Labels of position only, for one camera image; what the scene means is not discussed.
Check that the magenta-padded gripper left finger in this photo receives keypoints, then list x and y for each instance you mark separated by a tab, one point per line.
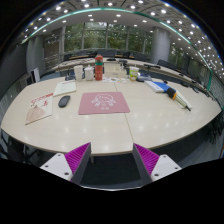
77	157

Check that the pink mouse pad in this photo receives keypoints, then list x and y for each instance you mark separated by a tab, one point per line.
103	103

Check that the red and white magazine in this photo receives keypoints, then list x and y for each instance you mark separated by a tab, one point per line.
39	108

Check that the dark pouch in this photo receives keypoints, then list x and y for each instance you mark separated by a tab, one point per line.
144	78

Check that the black and yellow folding umbrella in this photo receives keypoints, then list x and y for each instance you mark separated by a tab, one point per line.
172	93

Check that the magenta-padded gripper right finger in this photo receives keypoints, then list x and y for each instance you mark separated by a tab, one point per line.
146	159

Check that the black computer mouse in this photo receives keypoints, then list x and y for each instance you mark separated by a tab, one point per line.
64	101

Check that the green and white paper cup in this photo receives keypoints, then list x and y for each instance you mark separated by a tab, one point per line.
133	74

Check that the white lidded mug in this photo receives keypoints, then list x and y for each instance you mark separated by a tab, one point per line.
89	74

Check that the blue and white book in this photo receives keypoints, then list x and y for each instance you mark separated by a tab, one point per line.
158	86

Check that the long curved conference table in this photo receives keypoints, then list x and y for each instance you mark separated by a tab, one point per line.
146	64

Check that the white paper booklet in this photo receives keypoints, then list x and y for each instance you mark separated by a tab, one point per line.
65	88

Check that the white leaning board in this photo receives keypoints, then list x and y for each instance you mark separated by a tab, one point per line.
36	75

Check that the red thermos bottle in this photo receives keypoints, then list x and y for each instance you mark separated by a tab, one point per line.
99	70

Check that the colourful sticker sheet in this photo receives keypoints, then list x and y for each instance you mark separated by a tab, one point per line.
114	80

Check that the group of office chairs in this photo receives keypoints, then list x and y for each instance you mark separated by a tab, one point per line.
106	53

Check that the group of ceiling lights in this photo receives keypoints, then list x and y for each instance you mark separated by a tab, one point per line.
110	4

